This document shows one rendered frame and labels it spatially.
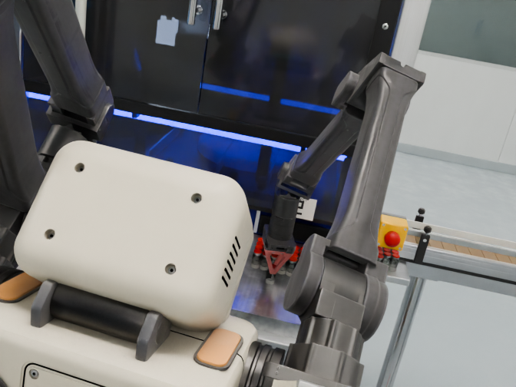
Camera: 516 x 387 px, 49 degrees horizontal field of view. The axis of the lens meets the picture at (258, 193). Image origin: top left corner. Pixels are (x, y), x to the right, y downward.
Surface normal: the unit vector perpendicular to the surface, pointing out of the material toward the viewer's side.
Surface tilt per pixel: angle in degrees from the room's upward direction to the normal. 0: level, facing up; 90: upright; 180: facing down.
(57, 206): 47
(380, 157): 42
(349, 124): 134
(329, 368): 37
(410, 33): 90
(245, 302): 0
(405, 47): 90
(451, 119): 90
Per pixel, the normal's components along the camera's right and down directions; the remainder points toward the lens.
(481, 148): -0.14, 0.35
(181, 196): -0.07, -0.38
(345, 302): 0.29, -0.43
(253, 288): 0.16, -0.91
